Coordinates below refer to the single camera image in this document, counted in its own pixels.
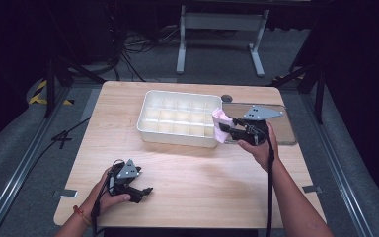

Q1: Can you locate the black tape floor mark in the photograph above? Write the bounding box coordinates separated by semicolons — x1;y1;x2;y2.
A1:
50;129;74;150

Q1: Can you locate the grey tape strip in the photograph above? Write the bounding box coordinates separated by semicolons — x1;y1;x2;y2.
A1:
52;188;79;199
302;184;323;195

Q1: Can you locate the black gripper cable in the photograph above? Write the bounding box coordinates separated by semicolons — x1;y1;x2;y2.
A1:
264;122;276;237
90;159;126;237

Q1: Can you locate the aluminium floor rail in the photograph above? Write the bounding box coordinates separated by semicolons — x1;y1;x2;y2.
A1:
299;93;378;237
0;86;74;237

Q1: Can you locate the bundle of floor cables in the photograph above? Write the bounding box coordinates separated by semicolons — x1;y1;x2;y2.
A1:
110;18;181;83

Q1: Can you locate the red bracelet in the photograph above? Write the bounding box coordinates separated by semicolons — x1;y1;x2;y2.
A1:
72;204;93;228

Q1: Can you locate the person's left hand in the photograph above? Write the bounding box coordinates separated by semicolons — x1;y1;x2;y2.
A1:
79;166;132;220

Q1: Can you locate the grey metal stand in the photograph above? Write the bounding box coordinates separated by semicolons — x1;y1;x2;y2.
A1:
175;4;271;79

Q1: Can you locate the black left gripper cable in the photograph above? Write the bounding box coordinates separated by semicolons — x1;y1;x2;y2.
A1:
90;159;126;237

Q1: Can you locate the pink cloth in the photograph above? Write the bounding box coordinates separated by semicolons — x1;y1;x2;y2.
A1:
211;107;235;144

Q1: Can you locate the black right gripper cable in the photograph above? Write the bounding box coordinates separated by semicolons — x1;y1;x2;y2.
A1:
264;122;276;237

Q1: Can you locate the person's right hand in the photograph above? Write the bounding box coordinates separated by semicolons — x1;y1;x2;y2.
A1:
236;121;280;173

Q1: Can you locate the white compartment storage box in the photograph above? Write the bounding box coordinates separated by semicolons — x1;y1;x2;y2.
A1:
136;89;223;149

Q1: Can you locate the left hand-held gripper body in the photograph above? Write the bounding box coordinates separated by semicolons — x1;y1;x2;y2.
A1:
108;159;143;197

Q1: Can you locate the clear plastic lid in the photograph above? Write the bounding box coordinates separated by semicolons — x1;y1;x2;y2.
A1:
221;102;298;146

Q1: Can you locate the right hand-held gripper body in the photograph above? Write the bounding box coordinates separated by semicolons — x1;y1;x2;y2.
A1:
239;105;284;147

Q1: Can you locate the black tripod stand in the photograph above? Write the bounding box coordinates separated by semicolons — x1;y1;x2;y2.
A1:
268;60;329;125
43;53;107;119

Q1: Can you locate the yellow black floor tape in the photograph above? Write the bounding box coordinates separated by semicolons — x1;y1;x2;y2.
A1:
28;79;76;107

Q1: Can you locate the thin black floor cable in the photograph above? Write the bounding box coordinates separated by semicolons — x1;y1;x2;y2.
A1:
26;117;92;176

